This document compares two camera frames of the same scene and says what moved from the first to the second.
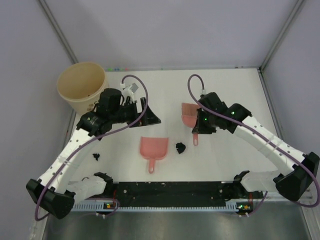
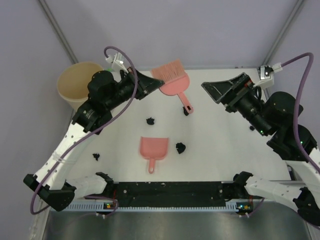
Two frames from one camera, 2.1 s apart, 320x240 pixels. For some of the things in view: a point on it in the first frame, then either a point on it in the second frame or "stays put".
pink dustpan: [153, 148] stays put
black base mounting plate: [171, 194] stays put
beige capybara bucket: [82, 84] stays put
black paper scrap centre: [180, 147] stays put
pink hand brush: [189, 115] to [176, 81]
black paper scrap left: [96, 155] stays put
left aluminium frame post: [53, 23] stays put
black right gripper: [199, 128] to [239, 85]
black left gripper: [148, 118] to [146, 85]
